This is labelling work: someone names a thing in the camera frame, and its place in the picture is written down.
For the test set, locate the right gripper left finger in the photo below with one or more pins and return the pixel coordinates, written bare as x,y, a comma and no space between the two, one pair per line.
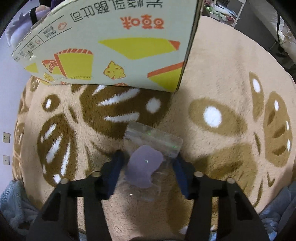
57,220

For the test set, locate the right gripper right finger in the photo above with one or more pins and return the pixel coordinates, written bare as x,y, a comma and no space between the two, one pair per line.
237,219

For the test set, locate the clear bag purple item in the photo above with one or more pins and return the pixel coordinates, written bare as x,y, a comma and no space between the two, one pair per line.
149,153

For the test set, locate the purple haired plush doll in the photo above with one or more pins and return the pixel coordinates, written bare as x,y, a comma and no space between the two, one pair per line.
21,26

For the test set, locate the blue fleece blanket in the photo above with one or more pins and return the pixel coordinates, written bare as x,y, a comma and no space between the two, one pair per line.
17,209

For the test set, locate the beige patterned fleece blanket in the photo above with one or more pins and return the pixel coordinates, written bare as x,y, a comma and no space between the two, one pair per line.
234,110

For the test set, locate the cardboard box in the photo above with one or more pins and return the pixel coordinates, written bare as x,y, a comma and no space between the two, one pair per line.
144,44

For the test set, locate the white rolling cart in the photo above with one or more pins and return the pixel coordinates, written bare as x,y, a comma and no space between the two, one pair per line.
219,11

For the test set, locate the lower wall socket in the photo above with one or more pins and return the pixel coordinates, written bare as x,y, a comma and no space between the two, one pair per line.
6,160

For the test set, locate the wall socket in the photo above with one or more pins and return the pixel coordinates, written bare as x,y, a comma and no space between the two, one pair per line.
6,160
6,137

